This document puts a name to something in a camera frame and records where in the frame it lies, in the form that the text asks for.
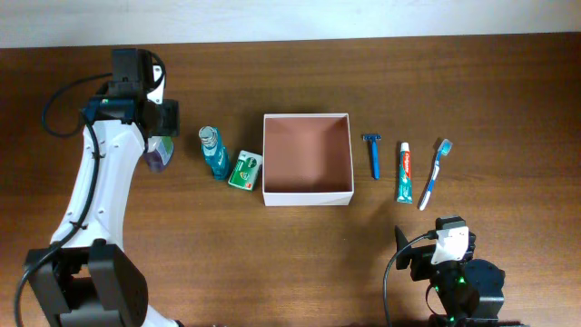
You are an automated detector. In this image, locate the green soap bar box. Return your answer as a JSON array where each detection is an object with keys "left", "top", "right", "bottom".
[{"left": 228, "top": 150, "right": 263, "bottom": 192}]

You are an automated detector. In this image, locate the teal mouthwash bottle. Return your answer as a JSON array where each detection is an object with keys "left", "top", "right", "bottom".
[{"left": 199, "top": 125, "right": 230, "bottom": 180}]

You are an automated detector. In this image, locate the blue disposable razor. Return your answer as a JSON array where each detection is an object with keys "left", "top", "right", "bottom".
[{"left": 362, "top": 134, "right": 381, "bottom": 180}]

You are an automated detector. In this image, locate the blue white toothbrush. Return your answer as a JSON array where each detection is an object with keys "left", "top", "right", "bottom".
[{"left": 419, "top": 139, "right": 453, "bottom": 211}]

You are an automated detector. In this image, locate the white cardboard box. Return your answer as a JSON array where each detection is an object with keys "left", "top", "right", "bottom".
[{"left": 262, "top": 114, "right": 355, "bottom": 206}]

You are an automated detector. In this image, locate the toothpaste tube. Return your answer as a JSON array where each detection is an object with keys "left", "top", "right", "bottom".
[{"left": 397, "top": 142, "right": 413, "bottom": 203}]

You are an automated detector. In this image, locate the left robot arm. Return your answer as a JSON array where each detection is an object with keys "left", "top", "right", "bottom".
[{"left": 14, "top": 48, "right": 180, "bottom": 326}]

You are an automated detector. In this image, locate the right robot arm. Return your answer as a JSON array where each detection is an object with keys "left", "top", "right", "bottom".
[{"left": 390, "top": 216, "right": 506, "bottom": 326}]

